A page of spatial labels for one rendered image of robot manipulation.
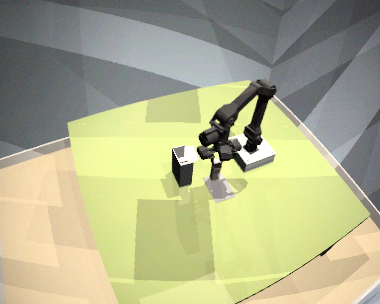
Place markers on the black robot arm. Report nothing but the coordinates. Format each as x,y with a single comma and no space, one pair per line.
228,114

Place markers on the grey open-top bin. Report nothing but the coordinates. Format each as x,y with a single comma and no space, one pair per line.
182,173

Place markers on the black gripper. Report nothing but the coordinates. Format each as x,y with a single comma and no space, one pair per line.
208,153

